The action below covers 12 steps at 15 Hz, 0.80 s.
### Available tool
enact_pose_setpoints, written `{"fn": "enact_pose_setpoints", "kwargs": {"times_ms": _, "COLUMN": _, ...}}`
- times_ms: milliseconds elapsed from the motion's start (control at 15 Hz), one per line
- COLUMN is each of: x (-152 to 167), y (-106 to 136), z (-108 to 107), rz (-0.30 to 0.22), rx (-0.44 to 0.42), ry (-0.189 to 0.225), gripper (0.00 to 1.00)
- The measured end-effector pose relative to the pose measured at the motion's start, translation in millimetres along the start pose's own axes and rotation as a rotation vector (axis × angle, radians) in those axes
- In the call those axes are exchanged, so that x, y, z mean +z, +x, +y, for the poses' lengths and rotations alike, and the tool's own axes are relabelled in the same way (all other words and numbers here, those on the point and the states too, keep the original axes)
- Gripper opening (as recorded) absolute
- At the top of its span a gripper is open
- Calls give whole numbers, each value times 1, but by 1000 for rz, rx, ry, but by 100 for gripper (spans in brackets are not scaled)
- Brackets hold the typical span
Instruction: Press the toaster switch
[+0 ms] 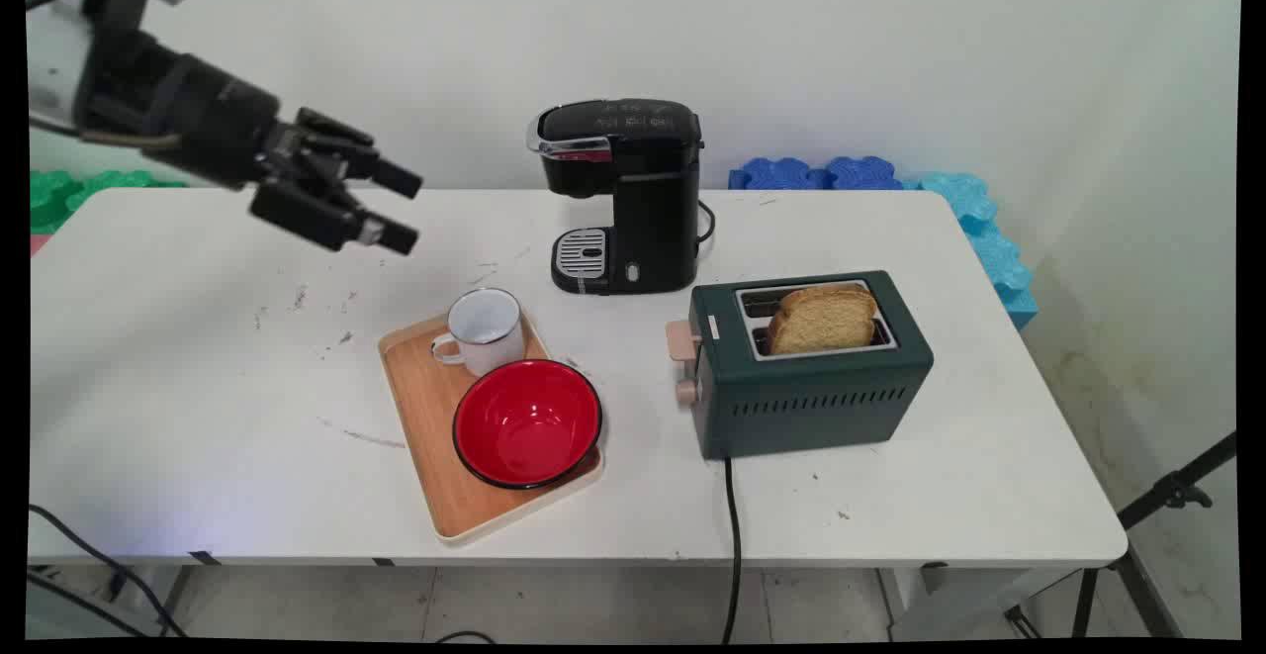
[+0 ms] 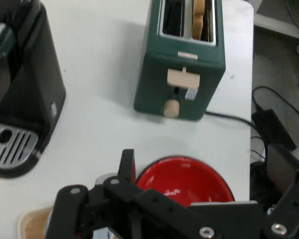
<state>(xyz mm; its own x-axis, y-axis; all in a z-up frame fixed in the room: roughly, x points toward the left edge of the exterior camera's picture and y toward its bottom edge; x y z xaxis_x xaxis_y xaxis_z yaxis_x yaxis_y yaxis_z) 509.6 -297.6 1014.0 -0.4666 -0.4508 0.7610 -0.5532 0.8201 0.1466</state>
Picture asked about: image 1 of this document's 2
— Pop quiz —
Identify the black toaster power cable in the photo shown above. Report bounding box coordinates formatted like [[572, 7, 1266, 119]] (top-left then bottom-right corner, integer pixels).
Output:
[[721, 456, 744, 643]]

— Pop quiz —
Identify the black tripod stand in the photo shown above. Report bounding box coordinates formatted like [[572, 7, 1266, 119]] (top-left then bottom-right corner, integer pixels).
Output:
[[1004, 430, 1238, 641]]

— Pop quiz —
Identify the wooden tray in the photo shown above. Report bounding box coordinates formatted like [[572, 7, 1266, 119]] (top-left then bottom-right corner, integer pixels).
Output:
[[377, 309, 606, 547]]

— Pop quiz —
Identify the bread slice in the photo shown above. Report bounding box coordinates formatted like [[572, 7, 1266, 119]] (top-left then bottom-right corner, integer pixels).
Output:
[[767, 284, 880, 357]]

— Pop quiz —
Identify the cyan foam mat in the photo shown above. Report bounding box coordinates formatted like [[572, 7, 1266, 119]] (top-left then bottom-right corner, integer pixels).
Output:
[[900, 171, 1040, 331]]

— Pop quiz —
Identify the black floor cable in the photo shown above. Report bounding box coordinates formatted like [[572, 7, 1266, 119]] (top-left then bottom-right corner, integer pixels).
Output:
[[28, 504, 191, 638]]

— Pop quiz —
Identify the dark green toaster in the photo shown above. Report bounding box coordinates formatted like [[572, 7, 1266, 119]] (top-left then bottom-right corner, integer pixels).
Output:
[[689, 270, 935, 462]]

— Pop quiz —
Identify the white enamel mug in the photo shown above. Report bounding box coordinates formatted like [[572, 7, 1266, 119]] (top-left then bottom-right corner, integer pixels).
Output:
[[430, 288, 526, 379]]

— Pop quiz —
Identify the black coffee machine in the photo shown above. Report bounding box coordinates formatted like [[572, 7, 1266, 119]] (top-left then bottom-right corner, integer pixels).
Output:
[[526, 97, 705, 297]]

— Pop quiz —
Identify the white table leg frame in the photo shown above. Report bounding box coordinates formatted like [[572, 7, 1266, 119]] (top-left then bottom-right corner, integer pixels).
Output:
[[875, 565, 1081, 641]]

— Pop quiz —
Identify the green foam mat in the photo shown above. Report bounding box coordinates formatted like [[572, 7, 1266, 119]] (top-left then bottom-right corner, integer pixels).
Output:
[[30, 170, 189, 236]]

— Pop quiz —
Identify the red enamel bowl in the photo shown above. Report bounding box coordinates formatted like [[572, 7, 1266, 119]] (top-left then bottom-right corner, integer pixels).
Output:
[[452, 358, 604, 492]]

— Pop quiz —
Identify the blue foam mat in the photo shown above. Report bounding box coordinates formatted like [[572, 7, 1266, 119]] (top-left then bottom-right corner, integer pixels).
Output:
[[729, 157, 834, 191], [826, 155, 904, 191]]

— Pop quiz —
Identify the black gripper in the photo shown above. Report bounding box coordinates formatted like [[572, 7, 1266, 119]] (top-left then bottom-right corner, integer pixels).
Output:
[[73, 26, 425, 256]]

